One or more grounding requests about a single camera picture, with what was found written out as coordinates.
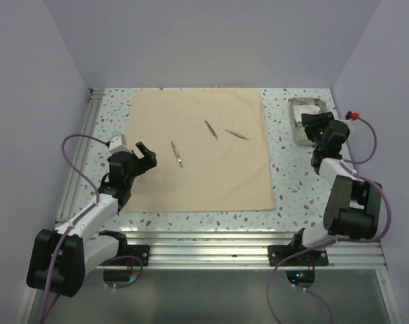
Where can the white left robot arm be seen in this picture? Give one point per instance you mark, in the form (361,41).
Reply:
(62,257)

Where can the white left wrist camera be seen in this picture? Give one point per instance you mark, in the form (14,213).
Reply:
(118,144)

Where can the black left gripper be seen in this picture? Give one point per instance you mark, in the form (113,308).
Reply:
(147,162)

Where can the curved steel tweezers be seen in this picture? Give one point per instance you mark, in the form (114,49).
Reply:
(211,129)
(237,134)

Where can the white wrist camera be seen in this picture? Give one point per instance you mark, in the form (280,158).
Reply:
(118,144)
(350,119)

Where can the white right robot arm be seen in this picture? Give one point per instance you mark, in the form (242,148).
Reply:
(353,208)

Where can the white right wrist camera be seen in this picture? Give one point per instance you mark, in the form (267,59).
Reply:
(350,119)

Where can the stainless steel tray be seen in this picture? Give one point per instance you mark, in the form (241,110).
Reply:
(298,106)

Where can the beige cloth mat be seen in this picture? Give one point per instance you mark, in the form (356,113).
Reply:
(228,174)

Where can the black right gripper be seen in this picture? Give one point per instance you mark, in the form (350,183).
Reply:
(312,121)

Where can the aluminium extrusion frame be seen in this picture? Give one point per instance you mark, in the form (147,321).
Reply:
(224,239)

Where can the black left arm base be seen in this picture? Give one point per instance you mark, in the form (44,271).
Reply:
(133,257)

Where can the straight steel tweezers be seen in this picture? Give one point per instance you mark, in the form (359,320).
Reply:
(177,154)

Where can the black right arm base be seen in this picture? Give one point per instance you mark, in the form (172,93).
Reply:
(306,262)

